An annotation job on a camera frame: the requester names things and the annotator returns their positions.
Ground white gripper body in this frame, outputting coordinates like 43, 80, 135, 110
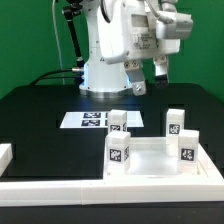
99, 0, 180, 64

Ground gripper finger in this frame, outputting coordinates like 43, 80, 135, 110
124, 60, 146, 96
153, 55, 169, 88

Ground white square table top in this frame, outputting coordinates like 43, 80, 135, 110
104, 137, 216, 178

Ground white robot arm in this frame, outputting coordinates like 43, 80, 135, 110
80, 0, 180, 98

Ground printed marker sheet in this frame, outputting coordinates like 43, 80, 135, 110
60, 111, 144, 129

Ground white U-shaped fence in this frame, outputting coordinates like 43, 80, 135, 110
0, 138, 224, 207

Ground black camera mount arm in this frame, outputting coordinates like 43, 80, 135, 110
62, 0, 84, 68

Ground grey hanging cable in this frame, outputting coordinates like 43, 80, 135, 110
51, 0, 66, 86

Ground black cable at base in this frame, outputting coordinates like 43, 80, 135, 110
29, 66, 84, 87

